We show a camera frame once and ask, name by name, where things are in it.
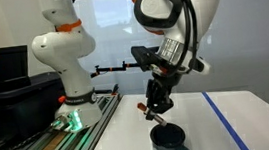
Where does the long blue tape strip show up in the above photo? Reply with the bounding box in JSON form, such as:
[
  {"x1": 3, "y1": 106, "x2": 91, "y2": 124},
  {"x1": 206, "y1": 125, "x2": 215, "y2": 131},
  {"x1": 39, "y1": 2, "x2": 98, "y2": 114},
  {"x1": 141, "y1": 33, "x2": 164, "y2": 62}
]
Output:
[{"x1": 201, "y1": 87, "x2": 252, "y2": 150}]

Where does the dark teal mug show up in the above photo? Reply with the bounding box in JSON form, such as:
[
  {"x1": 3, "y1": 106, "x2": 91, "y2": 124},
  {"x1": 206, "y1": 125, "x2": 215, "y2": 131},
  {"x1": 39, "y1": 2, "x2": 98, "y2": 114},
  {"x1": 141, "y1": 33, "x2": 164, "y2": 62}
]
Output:
[{"x1": 148, "y1": 119, "x2": 194, "y2": 150}]

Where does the black cabinet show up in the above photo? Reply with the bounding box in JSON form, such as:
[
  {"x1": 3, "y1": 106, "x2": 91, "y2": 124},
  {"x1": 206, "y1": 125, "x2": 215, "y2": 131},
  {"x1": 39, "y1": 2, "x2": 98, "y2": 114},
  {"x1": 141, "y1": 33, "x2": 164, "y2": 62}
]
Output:
[{"x1": 0, "y1": 69, "x2": 72, "y2": 150}]

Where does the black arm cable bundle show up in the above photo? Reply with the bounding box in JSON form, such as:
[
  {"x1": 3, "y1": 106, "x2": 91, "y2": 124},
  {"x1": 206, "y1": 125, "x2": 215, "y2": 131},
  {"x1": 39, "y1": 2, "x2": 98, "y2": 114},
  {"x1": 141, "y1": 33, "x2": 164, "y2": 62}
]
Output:
[{"x1": 53, "y1": 0, "x2": 205, "y2": 88}]

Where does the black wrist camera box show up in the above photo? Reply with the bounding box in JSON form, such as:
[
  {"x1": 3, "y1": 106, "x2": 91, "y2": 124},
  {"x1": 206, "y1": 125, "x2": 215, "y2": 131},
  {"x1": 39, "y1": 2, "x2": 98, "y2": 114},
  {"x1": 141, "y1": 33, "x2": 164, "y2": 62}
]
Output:
[{"x1": 130, "y1": 43, "x2": 166, "y2": 74}]

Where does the red capped marker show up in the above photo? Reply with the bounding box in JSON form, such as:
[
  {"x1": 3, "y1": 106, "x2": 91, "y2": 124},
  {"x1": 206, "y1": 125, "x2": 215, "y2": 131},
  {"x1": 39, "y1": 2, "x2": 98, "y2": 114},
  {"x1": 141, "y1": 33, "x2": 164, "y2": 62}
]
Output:
[{"x1": 135, "y1": 99, "x2": 169, "y2": 130}]

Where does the aluminium extrusion base frame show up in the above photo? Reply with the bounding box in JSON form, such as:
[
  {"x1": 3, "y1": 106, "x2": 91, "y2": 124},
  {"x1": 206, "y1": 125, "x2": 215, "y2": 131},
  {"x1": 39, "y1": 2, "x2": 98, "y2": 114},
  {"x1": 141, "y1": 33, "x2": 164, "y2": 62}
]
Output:
[{"x1": 0, "y1": 91, "x2": 129, "y2": 150}]

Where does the black computer monitor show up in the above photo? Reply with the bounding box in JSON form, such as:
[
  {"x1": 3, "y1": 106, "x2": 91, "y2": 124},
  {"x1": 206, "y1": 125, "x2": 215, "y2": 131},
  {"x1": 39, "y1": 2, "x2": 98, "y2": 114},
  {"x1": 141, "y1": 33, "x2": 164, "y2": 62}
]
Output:
[{"x1": 0, "y1": 44, "x2": 32, "y2": 93}]

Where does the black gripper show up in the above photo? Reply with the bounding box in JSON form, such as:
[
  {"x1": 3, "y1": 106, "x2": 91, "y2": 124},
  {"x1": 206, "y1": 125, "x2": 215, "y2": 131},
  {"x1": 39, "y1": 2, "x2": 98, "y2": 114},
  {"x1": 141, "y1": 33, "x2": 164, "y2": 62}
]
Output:
[{"x1": 141, "y1": 67, "x2": 187, "y2": 116}]

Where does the black rod with orange joints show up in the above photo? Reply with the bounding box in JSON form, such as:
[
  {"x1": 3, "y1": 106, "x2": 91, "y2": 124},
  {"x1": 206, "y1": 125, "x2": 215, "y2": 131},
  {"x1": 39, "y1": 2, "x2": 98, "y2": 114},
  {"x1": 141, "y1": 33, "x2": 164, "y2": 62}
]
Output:
[{"x1": 88, "y1": 59, "x2": 141, "y2": 80}]

